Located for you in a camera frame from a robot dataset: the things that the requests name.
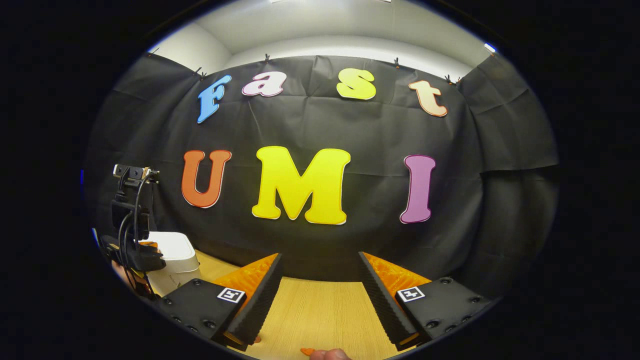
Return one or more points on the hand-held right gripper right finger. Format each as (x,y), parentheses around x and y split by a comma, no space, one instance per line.
(382,305)

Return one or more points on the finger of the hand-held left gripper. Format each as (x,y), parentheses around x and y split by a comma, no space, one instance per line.
(148,244)

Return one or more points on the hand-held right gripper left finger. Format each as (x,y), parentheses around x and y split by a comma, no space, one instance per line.
(260,305)

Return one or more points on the white desktop garbage bin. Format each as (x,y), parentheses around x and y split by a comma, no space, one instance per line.
(175,252)

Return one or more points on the orange paper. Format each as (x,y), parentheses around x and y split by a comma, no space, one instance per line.
(307,351)

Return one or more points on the wooden desktop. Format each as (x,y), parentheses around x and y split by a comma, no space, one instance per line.
(320,310)

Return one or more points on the black backdrop cloth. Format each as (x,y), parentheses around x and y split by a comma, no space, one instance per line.
(310,125)

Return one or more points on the ceiling light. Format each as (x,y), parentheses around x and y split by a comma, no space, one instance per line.
(490,47)

